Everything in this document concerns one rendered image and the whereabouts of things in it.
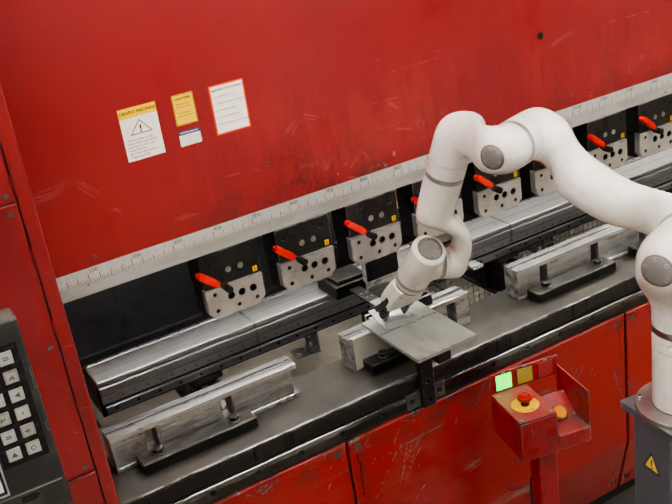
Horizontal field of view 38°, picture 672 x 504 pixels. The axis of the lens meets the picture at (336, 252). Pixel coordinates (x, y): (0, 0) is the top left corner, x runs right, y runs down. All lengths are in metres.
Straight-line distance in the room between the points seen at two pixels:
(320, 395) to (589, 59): 1.17
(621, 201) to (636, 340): 1.16
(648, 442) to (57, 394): 1.22
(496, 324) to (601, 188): 0.87
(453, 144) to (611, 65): 0.87
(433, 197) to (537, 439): 0.72
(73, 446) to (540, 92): 1.50
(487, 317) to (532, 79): 0.67
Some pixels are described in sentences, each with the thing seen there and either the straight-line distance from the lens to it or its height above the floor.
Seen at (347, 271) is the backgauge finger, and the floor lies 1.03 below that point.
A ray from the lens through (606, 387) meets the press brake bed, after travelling 3.06.
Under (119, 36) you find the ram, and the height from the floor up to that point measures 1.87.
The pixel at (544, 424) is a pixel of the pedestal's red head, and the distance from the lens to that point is 2.53.
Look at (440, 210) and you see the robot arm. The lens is 2.20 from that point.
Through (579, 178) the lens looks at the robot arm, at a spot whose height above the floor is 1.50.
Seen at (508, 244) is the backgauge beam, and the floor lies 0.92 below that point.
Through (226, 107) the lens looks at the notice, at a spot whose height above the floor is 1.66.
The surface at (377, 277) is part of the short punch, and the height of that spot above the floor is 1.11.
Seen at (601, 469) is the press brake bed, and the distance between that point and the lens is 3.24.
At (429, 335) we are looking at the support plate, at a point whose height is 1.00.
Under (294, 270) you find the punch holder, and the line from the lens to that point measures 2.37.
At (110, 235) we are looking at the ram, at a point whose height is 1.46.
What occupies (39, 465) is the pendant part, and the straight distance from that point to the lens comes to 1.64.
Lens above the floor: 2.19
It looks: 23 degrees down
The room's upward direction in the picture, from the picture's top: 9 degrees counter-clockwise
